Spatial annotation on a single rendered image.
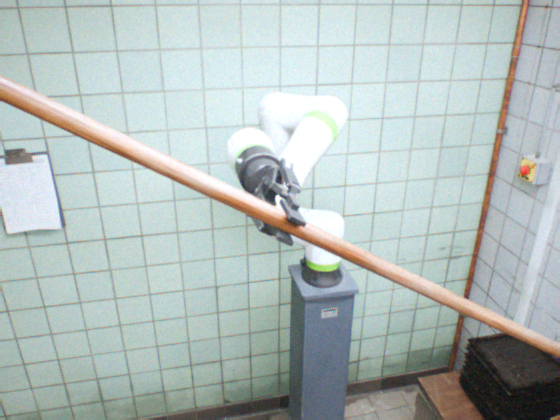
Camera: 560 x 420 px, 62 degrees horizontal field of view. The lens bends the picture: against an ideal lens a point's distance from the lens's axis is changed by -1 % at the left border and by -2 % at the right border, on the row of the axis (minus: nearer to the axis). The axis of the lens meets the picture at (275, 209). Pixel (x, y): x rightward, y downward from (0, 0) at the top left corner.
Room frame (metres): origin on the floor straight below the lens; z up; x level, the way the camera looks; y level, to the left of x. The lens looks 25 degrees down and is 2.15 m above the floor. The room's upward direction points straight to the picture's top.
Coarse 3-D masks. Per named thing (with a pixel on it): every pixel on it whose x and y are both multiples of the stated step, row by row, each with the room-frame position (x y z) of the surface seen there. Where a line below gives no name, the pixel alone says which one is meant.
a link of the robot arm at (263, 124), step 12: (276, 96) 1.45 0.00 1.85; (288, 96) 1.45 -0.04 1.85; (300, 96) 1.44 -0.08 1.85; (264, 108) 1.44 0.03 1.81; (276, 108) 1.42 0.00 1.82; (288, 108) 1.41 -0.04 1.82; (300, 108) 1.40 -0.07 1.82; (264, 120) 1.44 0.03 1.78; (276, 120) 1.42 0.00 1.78; (288, 120) 1.41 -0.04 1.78; (264, 132) 1.45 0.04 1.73; (276, 132) 1.43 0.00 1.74; (288, 132) 1.44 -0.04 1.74; (276, 144) 1.44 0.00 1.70
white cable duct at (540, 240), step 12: (552, 180) 1.78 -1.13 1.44; (552, 192) 1.76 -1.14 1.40; (552, 204) 1.75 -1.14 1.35; (552, 216) 1.74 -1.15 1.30; (540, 228) 1.77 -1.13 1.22; (540, 240) 1.76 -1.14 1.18; (540, 252) 1.74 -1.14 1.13; (540, 264) 1.74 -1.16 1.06; (528, 276) 1.77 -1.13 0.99; (528, 288) 1.75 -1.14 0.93; (528, 300) 1.74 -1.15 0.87; (516, 312) 1.78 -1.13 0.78
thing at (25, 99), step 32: (0, 96) 0.59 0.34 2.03; (32, 96) 0.60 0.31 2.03; (64, 128) 0.60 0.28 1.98; (96, 128) 0.61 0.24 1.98; (160, 160) 0.63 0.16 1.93; (224, 192) 0.65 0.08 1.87; (288, 224) 0.67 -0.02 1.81; (352, 256) 0.69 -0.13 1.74; (416, 288) 0.72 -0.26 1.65; (480, 320) 0.76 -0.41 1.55
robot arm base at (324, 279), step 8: (304, 248) 1.59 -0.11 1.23; (304, 256) 1.54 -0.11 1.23; (304, 264) 1.51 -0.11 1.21; (304, 272) 1.43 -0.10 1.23; (312, 272) 1.40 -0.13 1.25; (320, 272) 1.39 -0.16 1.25; (328, 272) 1.39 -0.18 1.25; (336, 272) 1.40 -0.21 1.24; (304, 280) 1.42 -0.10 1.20; (312, 280) 1.40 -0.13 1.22; (320, 280) 1.38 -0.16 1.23; (328, 280) 1.38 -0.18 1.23; (336, 280) 1.39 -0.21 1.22
